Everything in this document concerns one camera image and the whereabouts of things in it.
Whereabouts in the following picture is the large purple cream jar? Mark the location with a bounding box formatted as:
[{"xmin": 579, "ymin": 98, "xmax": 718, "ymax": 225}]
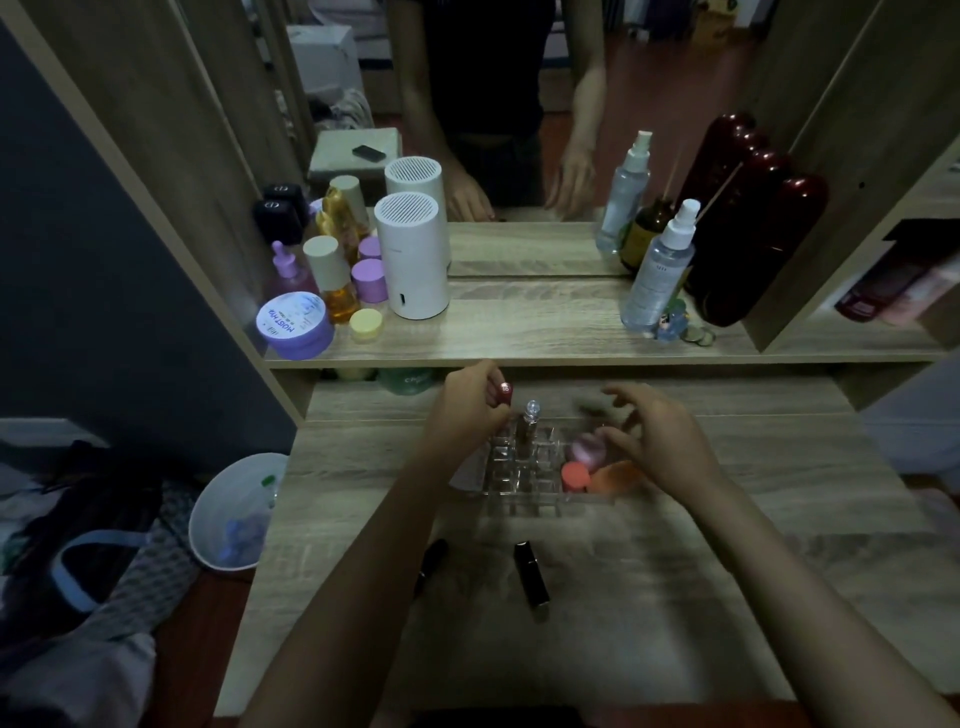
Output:
[{"xmin": 255, "ymin": 291, "xmax": 336, "ymax": 361}]

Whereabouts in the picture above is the orange makeup sponge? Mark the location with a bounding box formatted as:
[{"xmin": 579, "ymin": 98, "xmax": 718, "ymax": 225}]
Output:
[{"xmin": 592, "ymin": 459, "xmax": 646, "ymax": 496}]

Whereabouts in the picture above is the person's right forearm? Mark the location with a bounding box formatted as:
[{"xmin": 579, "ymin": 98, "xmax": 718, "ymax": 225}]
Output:
[{"xmin": 681, "ymin": 474, "xmax": 960, "ymax": 728}]

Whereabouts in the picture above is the wooden vanity desk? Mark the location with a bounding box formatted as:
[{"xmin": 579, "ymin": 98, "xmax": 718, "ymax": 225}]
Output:
[{"xmin": 0, "ymin": 0, "xmax": 960, "ymax": 719}]

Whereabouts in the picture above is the black lipstick tube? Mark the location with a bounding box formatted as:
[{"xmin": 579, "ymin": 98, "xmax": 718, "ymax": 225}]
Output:
[{"xmin": 513, "ymin": 540, "xmax": 552, "ymax": 622}]

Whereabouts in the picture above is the white cylindrical humidifier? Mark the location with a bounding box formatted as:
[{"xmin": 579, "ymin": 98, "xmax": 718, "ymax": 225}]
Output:
[{"xmin": 373, "ymin": 191, "xmax": 452, "ymax": 321}]

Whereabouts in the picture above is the person's left forearm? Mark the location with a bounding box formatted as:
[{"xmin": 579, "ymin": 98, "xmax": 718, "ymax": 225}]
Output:
[{"xmin": 238, "ymin": 448, "xmax": 470, "ymax": 728}]

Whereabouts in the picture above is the dark red tube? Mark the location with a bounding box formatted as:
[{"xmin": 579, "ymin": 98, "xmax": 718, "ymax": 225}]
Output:
[{"xmin": 834, "ymin": 247, "xmax": 939, "ymax": 324}]

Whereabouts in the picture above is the wall mirror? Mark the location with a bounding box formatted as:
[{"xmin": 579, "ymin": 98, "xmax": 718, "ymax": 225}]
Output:
[{"xmin": 168, "ymin": 0, "xmax": 781, "ymax": 280}]

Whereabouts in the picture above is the amber bottle with beige cap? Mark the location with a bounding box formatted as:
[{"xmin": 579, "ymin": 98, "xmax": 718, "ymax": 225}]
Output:
[{"xmin": 302, "ymin": 234, "xmax": 361, "ymax": 325}]

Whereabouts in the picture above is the clear spray bottle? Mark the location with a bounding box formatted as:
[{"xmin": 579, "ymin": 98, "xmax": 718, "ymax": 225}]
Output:
[{"xmin": 620, "ymin": 198, "xmax": 702, "ymax": 333}]

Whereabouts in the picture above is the black compact case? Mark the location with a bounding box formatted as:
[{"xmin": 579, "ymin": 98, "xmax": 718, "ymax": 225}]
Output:
[{"xmin": 252, "ymin": 198, "xmax": 306, "ymax": 246}]

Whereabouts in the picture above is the pink dropper bottle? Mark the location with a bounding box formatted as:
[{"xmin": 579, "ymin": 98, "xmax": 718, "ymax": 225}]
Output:
[{"xmin": 268, "ymin": 240, "xmax": 320, "ymax": 303}]

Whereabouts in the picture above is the person's left hand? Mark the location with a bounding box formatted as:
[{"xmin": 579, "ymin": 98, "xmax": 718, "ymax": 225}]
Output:
[{"xmin": 420, "ymin": 360, "xmax": 516, "ymax": 472}]

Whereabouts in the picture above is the green jar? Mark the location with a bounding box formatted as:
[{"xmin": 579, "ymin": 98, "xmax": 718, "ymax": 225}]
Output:
[{"xmin": 377, "ymin": 367, "xmax": 438, "ymax": 396}]

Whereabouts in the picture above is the clear acrylic makeup organizer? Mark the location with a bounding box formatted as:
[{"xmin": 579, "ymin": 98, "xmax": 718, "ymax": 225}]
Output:
[{"xmin": 478, "ymin": 408, "xmax": 627, "ymax": 520}]

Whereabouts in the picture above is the person's right hand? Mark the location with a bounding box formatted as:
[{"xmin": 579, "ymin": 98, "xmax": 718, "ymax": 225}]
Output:
[{"xmin": 597, "ymin": 381, "xmax": 726, "ymax": 506}]

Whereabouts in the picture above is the white waste bin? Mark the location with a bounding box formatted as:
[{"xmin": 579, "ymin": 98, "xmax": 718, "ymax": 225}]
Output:
[{"xmin": 187, "ymin": 452, "xmax": 291, "ymax": 574}]

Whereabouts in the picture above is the black bag with blue strap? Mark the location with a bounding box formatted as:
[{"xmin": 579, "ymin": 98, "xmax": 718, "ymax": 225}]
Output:
[{"xmin": 0, "ymin": 441, "xmax": 165, "ymax": 661}]

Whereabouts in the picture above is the small purple jar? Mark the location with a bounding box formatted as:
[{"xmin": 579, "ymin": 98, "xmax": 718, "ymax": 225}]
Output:
[{"xmin": 351, "ymin": 258, "xmax": 390, "ymax": 305}]

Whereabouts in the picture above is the small blue figurine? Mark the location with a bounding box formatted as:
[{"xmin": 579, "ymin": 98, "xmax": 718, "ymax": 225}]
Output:
[{"xmin": 655, "ymin": 298, "xmax": 690, "ymax": 343}]

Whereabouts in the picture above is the dark red tall bottle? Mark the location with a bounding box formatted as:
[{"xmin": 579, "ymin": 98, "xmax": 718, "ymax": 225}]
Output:
[
  {"xmin": 693, "ymin": 174, "xmax": 831, "ymax": 329},
  {"xmin": 684, "ymin": 148, "xmax": 792, "ymax": 297}
]

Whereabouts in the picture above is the amber diffuser bottle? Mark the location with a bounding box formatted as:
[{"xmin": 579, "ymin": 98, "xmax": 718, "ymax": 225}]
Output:
[{"xmin": 621, "ymin": 196, "xmax": 676, "ymax": 275}]

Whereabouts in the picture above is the black mascara tube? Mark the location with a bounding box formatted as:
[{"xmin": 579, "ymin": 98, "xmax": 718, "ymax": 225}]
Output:
[{"xmin": 414, "ymin": 537, "xmax": 450, "ymax": 597}]

